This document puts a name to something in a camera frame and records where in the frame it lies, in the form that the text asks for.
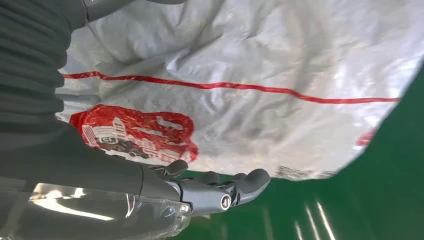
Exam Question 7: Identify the green conveyor belt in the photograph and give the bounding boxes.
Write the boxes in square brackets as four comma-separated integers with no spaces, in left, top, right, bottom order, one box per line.
[170,64,424,240]

